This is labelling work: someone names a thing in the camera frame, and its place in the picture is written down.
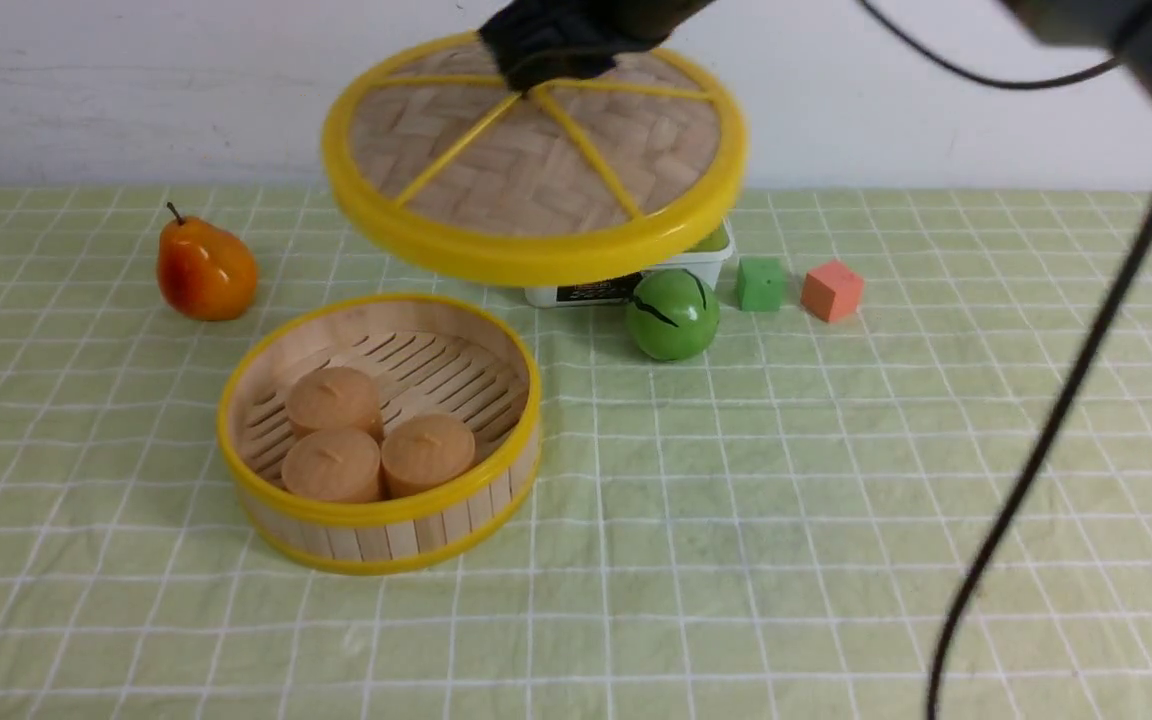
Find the green lidded white storage box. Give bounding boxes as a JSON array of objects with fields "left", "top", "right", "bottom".
[{"left": 524, "top": 219, "right": 735, "bottom": 309}]

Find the black cable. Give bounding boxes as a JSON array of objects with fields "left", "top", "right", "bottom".
[{"left": 856, "top": 0, "right": 1152, "bottom": 720}]

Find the green checkered tablecloth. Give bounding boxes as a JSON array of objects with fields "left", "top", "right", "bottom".
[{"left": 0, "top": 187, "right": 1144, "bottom": 719}]

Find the orange toy pear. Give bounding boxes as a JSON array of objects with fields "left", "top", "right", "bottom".
[{"left": 156, "top": 200, "right": 260, "bottom": 323}]

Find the yellow woven bamboo steamer lid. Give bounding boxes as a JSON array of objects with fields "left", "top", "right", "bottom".
[{"left": 321, "top": 32, "right": 749, "bottom": 287}]

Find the yellow rimmed bamboo steamer basket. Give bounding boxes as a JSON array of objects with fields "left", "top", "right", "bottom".
[{"left": 217, "top": 293, "right": 543, "bottom": 575}]

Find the green foam cube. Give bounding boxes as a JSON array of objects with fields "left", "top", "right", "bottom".
[{"left": 735, "top": 256, "right": 787, "bottom": 313}]

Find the tan steamed bun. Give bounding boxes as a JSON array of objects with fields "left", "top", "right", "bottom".
[
  {"left": 380, "top": 414, "right": 476, "bottom": 498},
  {"left": 282, "top": 427, "right": 385, "bottom": 503},
  {"left": 285, "top": 366, "right": 384, "bottom": 442}
]

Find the front left tan steamed bun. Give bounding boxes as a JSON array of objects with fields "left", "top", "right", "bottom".
[{"left": 282, "top": 427, "right": 385, "bottom": 503}]

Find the back tan steamed bun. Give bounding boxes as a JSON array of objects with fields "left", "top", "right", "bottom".
[{"left": 285, "top": 366, "right": 384, "bottom": 442}]

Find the green toy apple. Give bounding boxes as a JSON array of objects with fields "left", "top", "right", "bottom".
[{"left": 626, "top": 268, "right": 721, "bottom": 363}]

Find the orange foam cube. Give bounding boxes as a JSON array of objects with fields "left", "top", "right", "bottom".
[{"left": 799, "top": 259, "right": 867, "bottom": 323}]

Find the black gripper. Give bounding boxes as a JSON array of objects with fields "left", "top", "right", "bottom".
[{"left": 479, "top": 1, "right": 710, "bottom": 94}]

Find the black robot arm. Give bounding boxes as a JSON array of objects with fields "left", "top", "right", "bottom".
[{"left": 476, "top": 1, "right": 1152, "bottom": 99}]

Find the front right tan steamed bun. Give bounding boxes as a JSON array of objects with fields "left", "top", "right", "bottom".
[{"left": 380, "top": 414, "right": 476, "bottom": 498}]

